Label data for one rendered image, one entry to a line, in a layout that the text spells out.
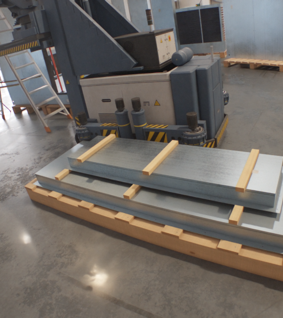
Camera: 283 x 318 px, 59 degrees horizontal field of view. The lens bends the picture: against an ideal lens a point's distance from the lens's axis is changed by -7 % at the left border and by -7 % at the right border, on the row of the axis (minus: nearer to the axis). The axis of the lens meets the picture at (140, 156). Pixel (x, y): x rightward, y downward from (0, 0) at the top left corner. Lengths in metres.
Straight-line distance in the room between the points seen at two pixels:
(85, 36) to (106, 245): 2.02
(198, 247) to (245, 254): 0.28
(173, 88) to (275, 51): 4.20
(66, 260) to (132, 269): 0.47
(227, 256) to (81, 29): 2.42
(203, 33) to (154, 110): 5.65
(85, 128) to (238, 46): 4.79
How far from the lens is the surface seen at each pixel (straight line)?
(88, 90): 2.95
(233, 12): 6.79
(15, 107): 6.25
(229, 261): 1.63
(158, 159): 1.87
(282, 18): 6.21
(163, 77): 2.45
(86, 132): 2.88
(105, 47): 2.77
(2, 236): 2.42
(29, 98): 4.43
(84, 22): 2.88
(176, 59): 2.61
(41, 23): 3.16
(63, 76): 3.22
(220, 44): 7.98
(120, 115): 2.55
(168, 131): 2.39
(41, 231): 2.24
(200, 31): 8.06
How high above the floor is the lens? 1.33
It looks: 28 degrees down
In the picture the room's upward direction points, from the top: 11 degrees counter-clockwise
